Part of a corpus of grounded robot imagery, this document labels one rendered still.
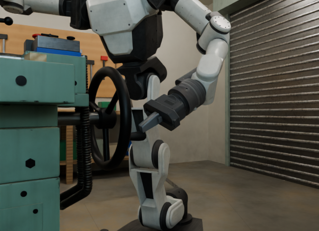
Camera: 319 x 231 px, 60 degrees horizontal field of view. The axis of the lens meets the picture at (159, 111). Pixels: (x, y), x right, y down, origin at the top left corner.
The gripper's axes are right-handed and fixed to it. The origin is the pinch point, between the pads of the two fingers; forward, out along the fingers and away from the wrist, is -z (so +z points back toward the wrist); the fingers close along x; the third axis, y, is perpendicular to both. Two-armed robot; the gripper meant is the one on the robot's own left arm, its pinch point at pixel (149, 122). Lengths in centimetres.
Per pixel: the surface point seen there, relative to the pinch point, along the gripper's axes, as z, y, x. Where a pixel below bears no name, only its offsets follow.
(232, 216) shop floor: 75, -160, 26
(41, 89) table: -23.1, 26.6, -9.5
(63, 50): -9.4, 21.3, 14.7
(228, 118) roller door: 244, -232, 153
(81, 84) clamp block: -10.1, 13.7, 9.9
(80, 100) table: -12.7, 11.9, 6.9
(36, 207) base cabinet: -32.1, 7.2, -8.9
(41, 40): -13.0, 24.8, 16.2
